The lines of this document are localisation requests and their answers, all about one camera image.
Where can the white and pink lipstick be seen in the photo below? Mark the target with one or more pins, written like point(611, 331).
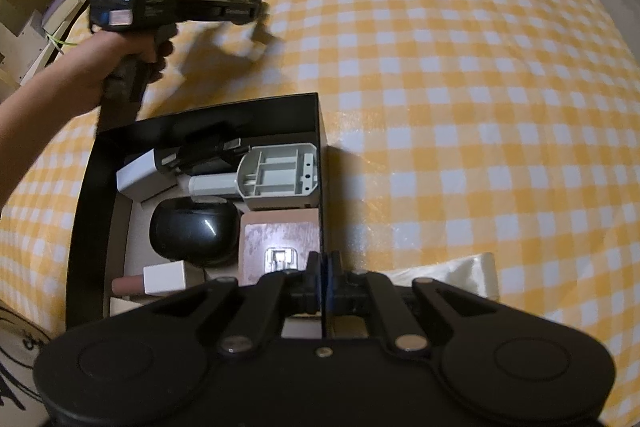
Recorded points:
point(170, 279)

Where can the person's left forearm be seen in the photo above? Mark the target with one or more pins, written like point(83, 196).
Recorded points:
point(35, 132)

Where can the black cardboard box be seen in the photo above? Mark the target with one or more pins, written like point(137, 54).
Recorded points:
point(85, 232)

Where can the black rectangular case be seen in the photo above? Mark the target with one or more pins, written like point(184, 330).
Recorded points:
point(210, 157)

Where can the white charger plug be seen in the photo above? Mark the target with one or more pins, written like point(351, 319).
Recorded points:
point(140, 174)

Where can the black oval case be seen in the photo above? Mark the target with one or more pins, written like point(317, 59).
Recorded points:
point(190, 232)

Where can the cream glossy sheet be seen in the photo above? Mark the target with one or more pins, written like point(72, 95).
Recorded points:
point(470, 272)

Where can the pink square box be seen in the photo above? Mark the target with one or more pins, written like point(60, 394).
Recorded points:
point(280, 232)

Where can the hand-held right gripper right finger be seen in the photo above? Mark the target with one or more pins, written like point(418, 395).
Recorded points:
point(334, 282)

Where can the white cloth with black drawing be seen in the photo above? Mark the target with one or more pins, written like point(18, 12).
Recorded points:
point(20, 342)

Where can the grey plastic bracket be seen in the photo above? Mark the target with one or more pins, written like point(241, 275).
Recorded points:
point(280, 177)

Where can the yellow checkered mat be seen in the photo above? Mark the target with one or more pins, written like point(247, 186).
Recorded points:
point(450, 107)

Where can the purple box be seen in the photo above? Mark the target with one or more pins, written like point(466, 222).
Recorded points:
point(62, 4)

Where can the person's left hand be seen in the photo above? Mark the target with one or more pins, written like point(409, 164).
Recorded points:
point(100, 52)

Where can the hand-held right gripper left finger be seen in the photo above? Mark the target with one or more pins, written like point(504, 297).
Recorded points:
point(315, 282)

